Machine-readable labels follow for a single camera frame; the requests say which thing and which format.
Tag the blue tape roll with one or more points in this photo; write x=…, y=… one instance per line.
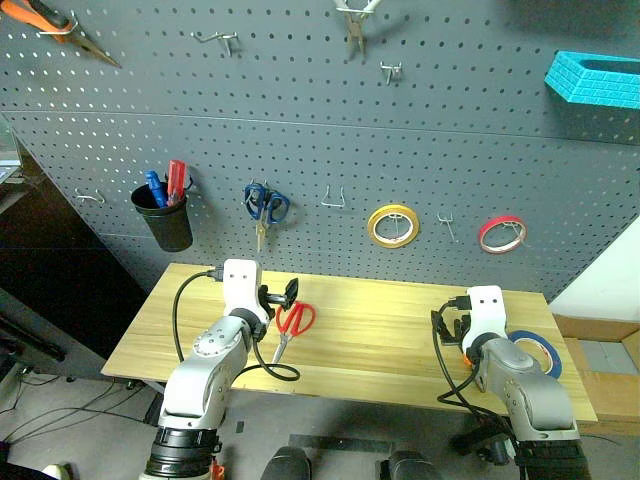
x=552, y=357

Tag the black power adapter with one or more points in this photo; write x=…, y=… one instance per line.
x=485, y=445

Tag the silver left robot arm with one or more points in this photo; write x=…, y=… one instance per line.
x=210, y=370

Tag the thin double metal hook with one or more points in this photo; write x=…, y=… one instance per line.
x=448, y=225

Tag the brown cardboard box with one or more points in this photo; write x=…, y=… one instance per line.
x=607, y=370

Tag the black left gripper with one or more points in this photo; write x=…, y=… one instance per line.
x=268, y=300

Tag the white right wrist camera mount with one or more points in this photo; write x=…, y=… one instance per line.
x=487, y=312

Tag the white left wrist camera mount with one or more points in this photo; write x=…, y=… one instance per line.
x=241, y=287

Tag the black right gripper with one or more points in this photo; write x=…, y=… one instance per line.
x=457, y=316

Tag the red tape roll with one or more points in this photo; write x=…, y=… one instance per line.
x=487, y=235

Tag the dark rounded shape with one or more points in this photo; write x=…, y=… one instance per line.
x=407, y=467
x=287, y=465

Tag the black plastic cup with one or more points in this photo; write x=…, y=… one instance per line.
x=167, y=225

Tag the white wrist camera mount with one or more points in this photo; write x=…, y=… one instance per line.
x=241, y=287
x=487, y=312

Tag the long double metal hook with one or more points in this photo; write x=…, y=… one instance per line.
x=220, y=39

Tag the yellow tape roll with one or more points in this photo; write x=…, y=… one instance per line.
x=375, y=225

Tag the cyan brick pattern box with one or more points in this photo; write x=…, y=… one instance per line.
x=585, y=82

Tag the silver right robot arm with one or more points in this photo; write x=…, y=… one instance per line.
x=530, y=390

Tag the grey metal pegboard wall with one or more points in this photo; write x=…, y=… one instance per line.
x=320, y=145

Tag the short metal peg hook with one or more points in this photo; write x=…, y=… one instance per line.
x=391, y=71

